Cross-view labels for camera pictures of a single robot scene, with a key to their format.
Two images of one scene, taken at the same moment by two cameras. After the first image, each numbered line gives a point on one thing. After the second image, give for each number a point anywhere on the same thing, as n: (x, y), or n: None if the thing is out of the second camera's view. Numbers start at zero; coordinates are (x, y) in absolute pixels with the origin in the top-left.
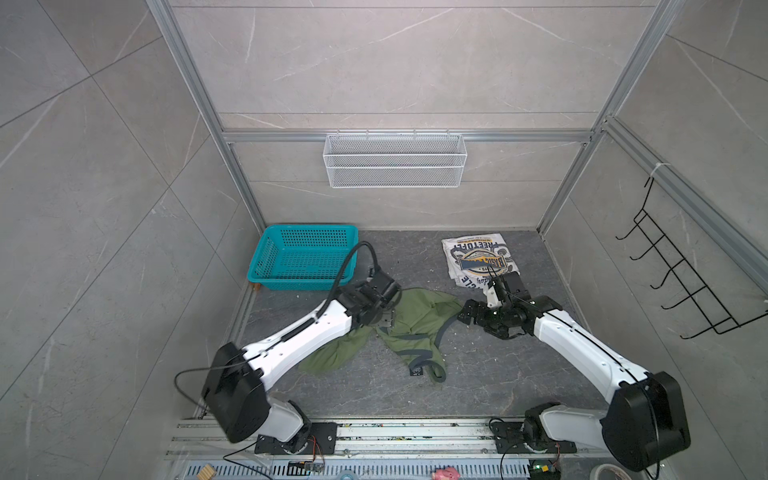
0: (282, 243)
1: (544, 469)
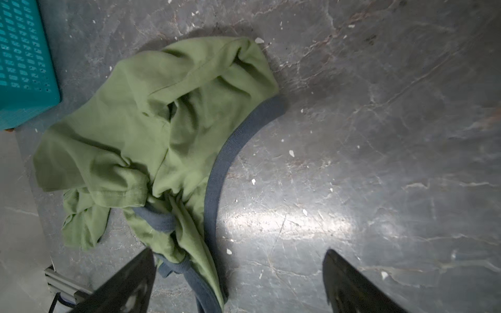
0: (29, 79)
1: None
